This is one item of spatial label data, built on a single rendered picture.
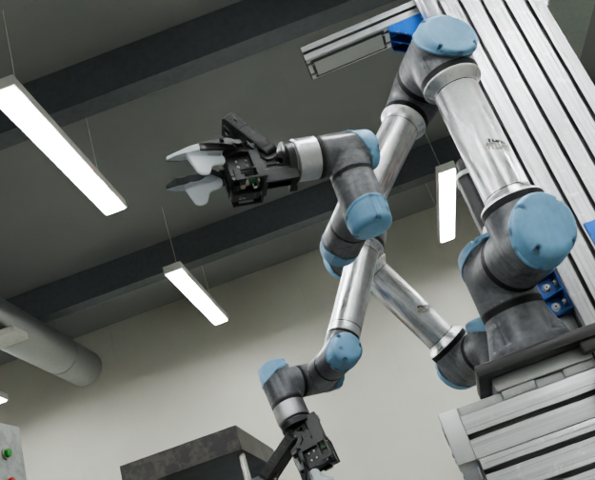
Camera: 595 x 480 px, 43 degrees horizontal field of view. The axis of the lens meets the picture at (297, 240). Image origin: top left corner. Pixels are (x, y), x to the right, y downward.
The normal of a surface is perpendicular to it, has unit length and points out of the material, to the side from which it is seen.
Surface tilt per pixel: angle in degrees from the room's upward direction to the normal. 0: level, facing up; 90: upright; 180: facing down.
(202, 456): 90
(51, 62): 180
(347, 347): 90
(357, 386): 90
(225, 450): 90
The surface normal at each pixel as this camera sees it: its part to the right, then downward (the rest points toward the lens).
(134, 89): 0.29, 0.86
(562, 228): 0.22, -0.36
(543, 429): -0.24, -0.37
